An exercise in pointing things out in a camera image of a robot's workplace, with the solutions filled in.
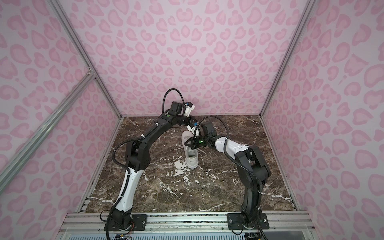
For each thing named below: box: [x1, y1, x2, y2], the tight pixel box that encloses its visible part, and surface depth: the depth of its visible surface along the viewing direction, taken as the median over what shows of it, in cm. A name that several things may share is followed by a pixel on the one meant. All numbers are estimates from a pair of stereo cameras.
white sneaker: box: [181, 130, 199, 169], surface depth 91 cm
